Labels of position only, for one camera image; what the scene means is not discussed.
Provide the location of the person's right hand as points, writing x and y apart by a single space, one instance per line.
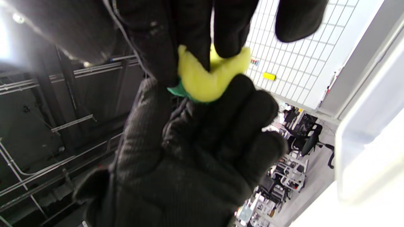
189 164

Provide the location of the person's left hand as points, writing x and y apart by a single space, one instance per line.
189 28

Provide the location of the yellow green scouring sponge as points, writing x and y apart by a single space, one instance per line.
205 85

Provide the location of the clear plastic airtight container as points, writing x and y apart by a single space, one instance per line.
372 151

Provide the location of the multicoloured whiteboard magnet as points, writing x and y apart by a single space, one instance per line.
255 62

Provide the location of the yellow whiteboard magnet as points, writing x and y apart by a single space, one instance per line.
269 76

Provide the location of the white metal rack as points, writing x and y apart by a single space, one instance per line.
292 173

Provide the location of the white mobile whiteboard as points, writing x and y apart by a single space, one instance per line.
300 63

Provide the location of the black office chair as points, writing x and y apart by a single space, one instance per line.
309 135

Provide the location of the grey ceiling pipes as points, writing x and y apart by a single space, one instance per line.
47 126

